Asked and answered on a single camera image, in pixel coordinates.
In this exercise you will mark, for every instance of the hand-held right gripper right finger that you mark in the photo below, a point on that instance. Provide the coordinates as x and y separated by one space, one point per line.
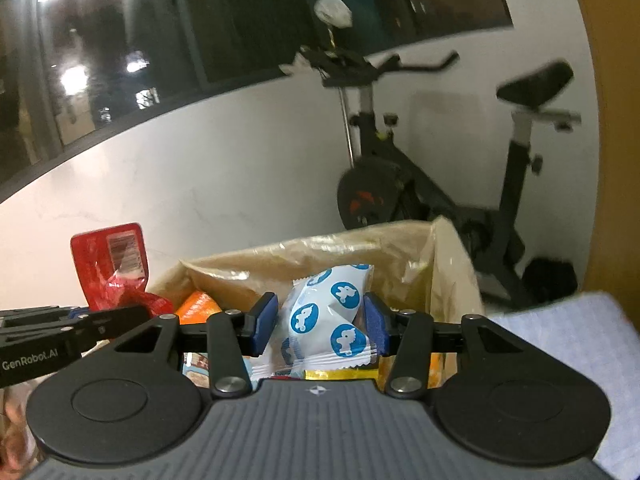
375 322

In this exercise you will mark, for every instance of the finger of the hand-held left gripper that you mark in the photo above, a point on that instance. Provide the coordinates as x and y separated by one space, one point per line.
35 316
115 321

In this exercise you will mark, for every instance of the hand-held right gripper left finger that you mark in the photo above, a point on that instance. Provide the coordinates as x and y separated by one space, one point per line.
265 322

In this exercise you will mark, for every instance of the white packet with blue circles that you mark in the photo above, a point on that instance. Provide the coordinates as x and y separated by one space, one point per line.
325 310

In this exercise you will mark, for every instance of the yellow snack packet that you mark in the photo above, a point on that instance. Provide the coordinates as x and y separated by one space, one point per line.
345 375

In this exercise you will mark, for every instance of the red snack packet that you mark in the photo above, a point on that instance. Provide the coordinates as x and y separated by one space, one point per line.
107 260

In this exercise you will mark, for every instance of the orange snack packet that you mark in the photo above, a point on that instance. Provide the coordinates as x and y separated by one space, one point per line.
197 307

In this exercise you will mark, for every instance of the brown cardboard box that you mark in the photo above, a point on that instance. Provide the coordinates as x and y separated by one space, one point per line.
450 280

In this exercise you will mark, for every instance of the person's left hand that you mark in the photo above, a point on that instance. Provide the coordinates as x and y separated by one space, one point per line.
15 425

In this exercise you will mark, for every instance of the blue and brown snack packet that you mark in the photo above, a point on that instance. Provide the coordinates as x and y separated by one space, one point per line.
196 367

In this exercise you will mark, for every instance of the black exercise bike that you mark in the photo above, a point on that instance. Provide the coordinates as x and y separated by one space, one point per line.
390 180

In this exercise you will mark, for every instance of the checked tablecloth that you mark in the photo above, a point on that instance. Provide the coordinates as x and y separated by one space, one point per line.
570 340

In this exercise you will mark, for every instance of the metal pole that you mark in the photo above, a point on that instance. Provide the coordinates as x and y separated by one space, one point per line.
347 120

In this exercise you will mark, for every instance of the crumpled white cloth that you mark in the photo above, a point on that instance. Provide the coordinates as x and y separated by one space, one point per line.
299 64

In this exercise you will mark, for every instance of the dark framed window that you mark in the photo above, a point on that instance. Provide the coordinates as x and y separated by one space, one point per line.
225 25

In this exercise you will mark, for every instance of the wooden panel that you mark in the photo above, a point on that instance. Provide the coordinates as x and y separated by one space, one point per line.
615 135

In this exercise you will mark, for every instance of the white plastic bag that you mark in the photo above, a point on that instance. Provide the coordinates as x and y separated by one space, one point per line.
332 11

